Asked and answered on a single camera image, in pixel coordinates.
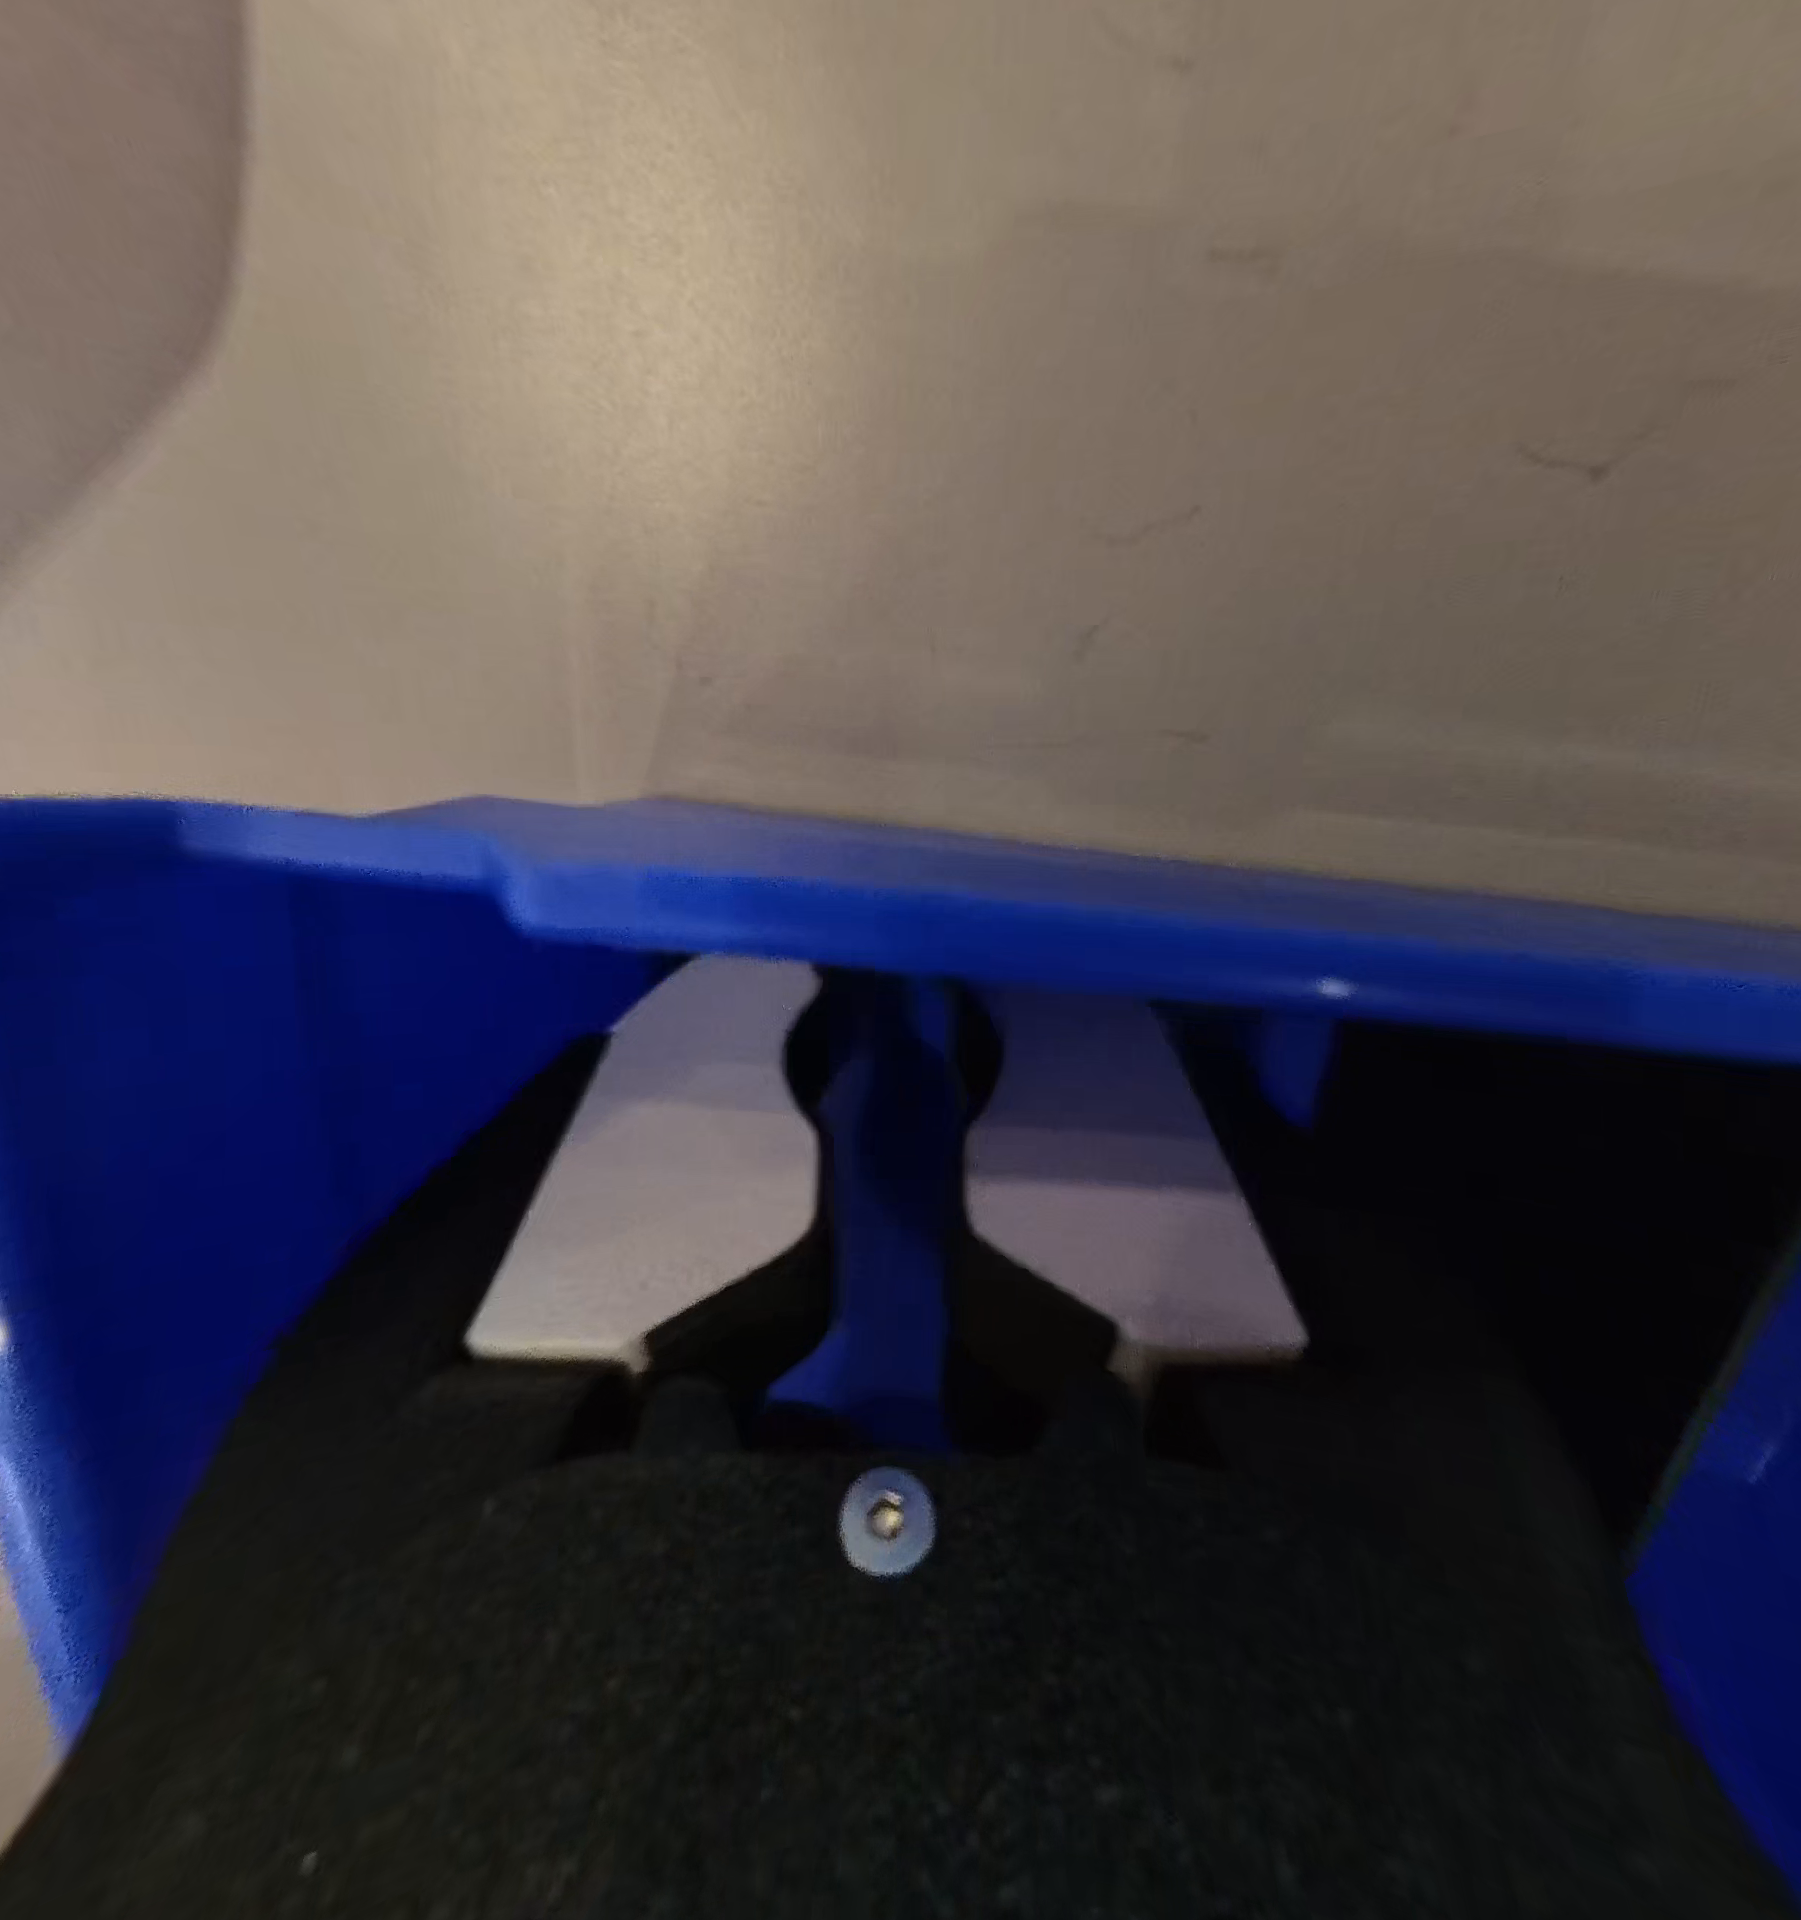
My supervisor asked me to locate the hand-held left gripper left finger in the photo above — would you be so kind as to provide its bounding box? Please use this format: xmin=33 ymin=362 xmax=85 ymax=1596
xmin=465 ymin=960 xmax=842 ymax=1405

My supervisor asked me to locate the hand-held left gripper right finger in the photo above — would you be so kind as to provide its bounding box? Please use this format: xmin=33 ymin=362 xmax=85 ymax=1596
xmin=937 ymin=991 xmax=1311 ymax=1411

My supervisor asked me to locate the blue plastic bin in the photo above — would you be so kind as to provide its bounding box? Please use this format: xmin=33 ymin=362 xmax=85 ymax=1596
xmin=0 ymin=795 xmax=1801 ymax=1780

